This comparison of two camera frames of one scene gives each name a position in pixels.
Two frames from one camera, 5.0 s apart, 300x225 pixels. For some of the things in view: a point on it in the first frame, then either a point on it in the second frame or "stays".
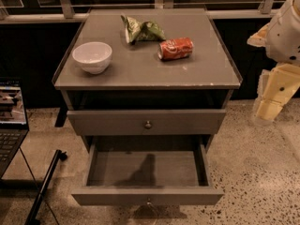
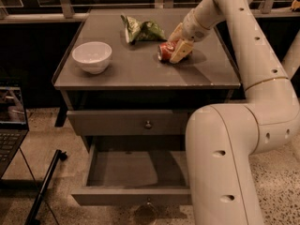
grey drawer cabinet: [147, 89] stays
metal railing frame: [222, 10] stays
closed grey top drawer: [148, 122] stays
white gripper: [283, 37] -> [194, 28]
